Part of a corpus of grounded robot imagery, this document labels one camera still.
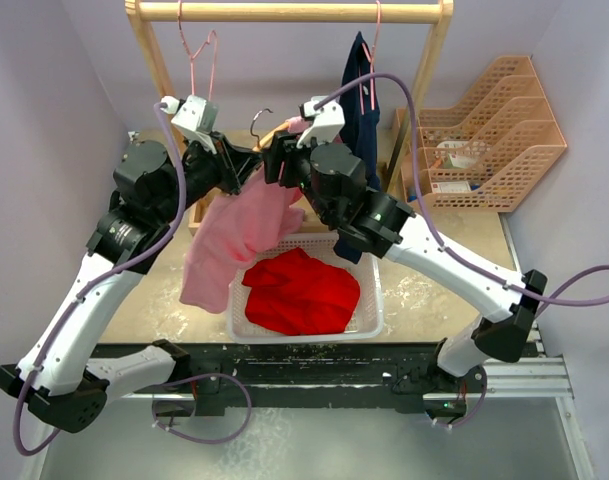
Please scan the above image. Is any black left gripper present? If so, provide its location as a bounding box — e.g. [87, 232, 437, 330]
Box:
[154, 129, 262, 224]

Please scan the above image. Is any wooden hanger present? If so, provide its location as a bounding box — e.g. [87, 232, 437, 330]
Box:
[248, 107, 293, 154]

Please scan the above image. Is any pink t shirt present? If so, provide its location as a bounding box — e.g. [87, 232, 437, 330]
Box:
[178, 115, 308, 315]

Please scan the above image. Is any navy blue t shirt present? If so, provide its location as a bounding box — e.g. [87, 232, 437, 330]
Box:
[332, 30, 383, 265]

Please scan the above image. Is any pink wire hanger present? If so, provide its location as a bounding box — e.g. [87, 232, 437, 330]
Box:
[359, 0, 382, 115]
[176, 0, 219, 104]

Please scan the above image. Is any red t shirt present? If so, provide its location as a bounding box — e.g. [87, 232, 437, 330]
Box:
[242, 248, 361, 336]

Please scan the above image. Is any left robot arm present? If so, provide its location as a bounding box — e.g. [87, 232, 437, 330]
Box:
[0, 134, 261, 433]

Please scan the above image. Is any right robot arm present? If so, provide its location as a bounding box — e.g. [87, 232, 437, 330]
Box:
[262, 132, 546, 391]

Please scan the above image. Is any grey blue bottle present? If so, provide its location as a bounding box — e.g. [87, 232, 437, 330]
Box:
[406, 186, 420, 203]

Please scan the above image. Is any white red label box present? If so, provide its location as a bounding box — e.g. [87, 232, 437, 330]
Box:
[431, 181, 471, 194]

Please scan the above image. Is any wooden clothes rack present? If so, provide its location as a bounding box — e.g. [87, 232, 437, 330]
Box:
[124, 0, 455, 238]

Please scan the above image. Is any white plastic basket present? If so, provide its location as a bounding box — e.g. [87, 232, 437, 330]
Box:
[226, 233, 384, 344]

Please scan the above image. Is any pink plastic file organizer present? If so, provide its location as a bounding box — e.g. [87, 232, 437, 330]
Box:
[400, 55, 567, 213]

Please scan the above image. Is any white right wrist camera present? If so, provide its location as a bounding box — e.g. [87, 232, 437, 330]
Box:
[297, 96, 345, 149]

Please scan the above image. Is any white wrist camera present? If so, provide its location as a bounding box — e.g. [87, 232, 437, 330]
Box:
[161, 95, 219, 154]
[297, 96, 345, 149]

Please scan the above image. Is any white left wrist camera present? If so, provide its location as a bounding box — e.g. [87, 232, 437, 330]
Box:
[161, 95, 219, 154]

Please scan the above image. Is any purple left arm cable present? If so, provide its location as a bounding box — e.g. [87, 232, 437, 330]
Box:
[12, 102, 188, 457]

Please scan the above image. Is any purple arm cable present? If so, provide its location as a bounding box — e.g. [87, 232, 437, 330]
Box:
[12, 102, 188, 457]
[316, 72, 609, 307]

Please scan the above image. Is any pink wire hanger under navy shirt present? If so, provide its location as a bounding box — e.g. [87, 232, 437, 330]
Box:
[359, 0, 382, 115]

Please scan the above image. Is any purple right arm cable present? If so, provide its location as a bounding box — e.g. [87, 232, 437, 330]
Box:
[316, 72, 609, 307]

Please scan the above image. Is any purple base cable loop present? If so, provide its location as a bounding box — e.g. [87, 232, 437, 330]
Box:
[151, 370, 255, 445]

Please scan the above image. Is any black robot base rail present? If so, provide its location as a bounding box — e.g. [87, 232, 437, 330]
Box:
[116, 343, 486, 416]

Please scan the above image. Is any aluminium frame rail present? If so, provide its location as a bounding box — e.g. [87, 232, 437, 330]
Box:
[484, 324, 573, 399]

